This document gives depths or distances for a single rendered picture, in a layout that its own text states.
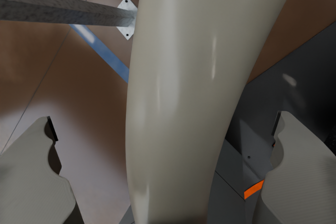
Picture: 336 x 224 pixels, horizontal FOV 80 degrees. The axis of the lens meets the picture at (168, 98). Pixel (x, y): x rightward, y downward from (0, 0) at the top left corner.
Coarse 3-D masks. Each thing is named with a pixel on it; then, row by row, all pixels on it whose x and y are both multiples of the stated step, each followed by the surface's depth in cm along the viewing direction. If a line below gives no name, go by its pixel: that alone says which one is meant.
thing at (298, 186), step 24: (288, 120) 10; (288, 144) 9; (312, 144) 9; (288, 168) 8; (312, 168) 8; (264, 192) 7; (288, 192) 7; (312, 192) 7; (264, 216) 7; (288, 216) 6; (312, 216) 6
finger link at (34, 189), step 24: (48, 120) 11; (24, 144) 9; (48, 144) 9; (0, 168) 8; (24, 168) 8; (48, 168) 8; (0, 192) 7; (24, 192) 7; (48, 192) 7; (72, 192) 7; (0, 216) 6; (24, 216) 6; (48, 216) 6; (72, 216) 6
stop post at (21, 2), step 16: (0, 0) 58; (16, 0) 62; (32, 0) 68; (48, 0) 75; (64, 0) 83; (80, 0) 94; (128, 0) 133; (0, 16) 62; (16, 16) 67; (32, 16) 71; (48, 16) 77; (64, 16) 84; (80, 16) 91; (96, 16) 101; (112, 16) 112; (128, 16) 129; (128, 32) 139
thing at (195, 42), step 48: (144, 0) 4; (192, 0) 3; (240, 0) 3; (144, 48) 4; (192, 48) 4; (240, 48) 4; (144, 96) 4; (192, 96) 4; (144, 144) 5; (192, 144) 5; (144, 192) 6; (192, 192) 6
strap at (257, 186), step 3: (258, 183) 142; (261, 183) 141; (252, 186) 144; (255, 186) 143; (258, 186) 142; (261, 186) 142; (249, 189) 145; (252, 189) 144; (255, 189) 144; (258, 189) 143; (246, 192) 147; (249, 192) 146; (252, 192) 145; (246, 195) 147; (249, 195) 147
